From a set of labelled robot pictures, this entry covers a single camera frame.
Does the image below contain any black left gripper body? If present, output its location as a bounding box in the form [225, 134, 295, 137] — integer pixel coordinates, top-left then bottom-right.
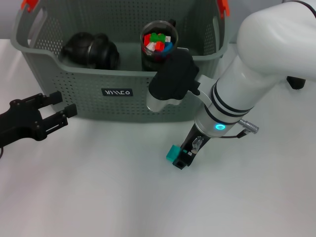
[0, 97, 47, 149]

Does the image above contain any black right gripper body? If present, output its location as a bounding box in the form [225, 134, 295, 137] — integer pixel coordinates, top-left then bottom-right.
[181, 122, 211, 161]

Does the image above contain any teal square toy plate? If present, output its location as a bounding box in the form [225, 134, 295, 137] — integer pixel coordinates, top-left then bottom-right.
[165, 145, 181, 163]

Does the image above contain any translucent green toy brick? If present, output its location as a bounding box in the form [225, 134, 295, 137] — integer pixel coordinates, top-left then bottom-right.
[150, 32, 166, 42]

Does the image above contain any grey perforated storage bin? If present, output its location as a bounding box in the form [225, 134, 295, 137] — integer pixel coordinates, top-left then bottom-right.
[9, 0, 231, 123]

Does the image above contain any black ceramic teapot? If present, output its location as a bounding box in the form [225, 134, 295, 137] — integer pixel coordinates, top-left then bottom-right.
[61, 32, 99, 69]

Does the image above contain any black right wrist camera housing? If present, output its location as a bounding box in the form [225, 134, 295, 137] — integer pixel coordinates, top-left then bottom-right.
[146, 50, 201, 112]

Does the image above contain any orange bin handle clip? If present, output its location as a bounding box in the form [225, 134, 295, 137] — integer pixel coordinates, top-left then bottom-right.
[217, 0, 231, 19]
[20, 0, 40, 12]

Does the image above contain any glass carafe with black handle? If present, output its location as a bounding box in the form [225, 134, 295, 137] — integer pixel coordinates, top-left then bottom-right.
[286, 76, 307, 90]

